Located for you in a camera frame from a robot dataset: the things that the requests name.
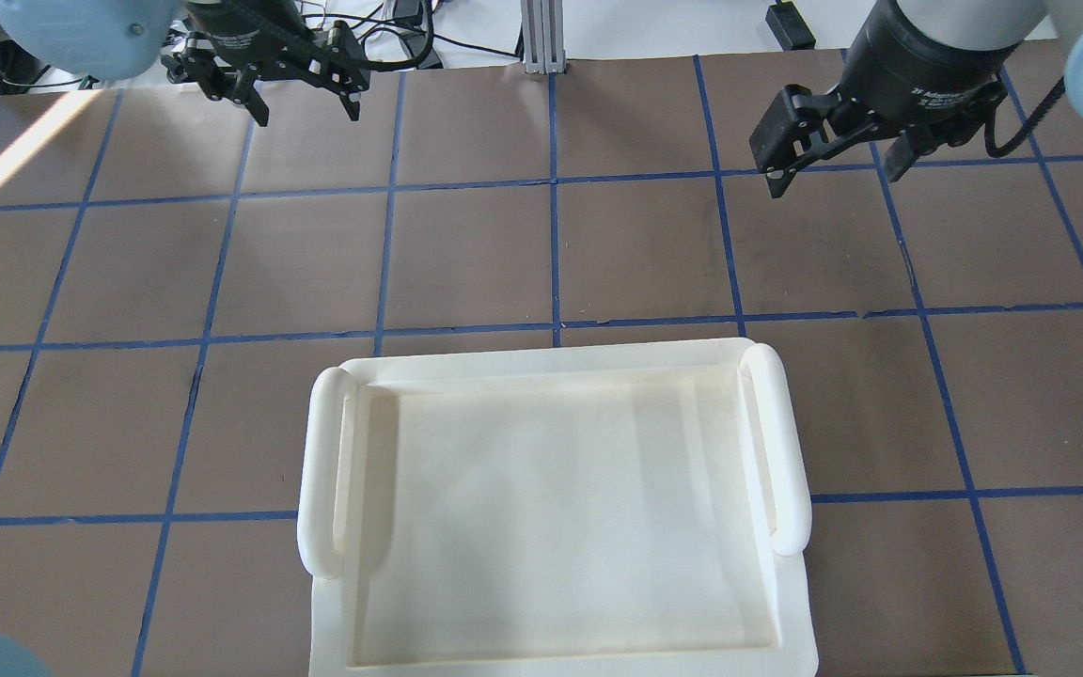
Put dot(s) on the aluminium frame post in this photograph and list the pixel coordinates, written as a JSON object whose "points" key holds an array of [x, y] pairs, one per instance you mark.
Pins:
{"points": [[542, 37]]}

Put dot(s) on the white plastic tray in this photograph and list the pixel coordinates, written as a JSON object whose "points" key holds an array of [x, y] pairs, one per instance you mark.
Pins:
{"points": [[615, 510]]}

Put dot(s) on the black power brick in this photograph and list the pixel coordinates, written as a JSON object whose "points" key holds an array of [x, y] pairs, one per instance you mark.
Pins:
{"points": [[788, 26]]}

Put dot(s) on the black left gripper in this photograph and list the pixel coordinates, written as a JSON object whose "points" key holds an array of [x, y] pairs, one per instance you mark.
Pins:
{"points": [[243, 68]]}

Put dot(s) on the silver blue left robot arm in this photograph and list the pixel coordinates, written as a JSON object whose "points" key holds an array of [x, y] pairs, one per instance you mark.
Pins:
{"points": [[107, 40]]}

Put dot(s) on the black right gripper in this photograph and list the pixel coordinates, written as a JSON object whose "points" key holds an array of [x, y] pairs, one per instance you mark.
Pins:
{"points": [[918, 70]]}

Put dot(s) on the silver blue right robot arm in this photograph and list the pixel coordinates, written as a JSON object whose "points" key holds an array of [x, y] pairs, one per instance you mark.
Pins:
{"points": [[1022, 19]]}

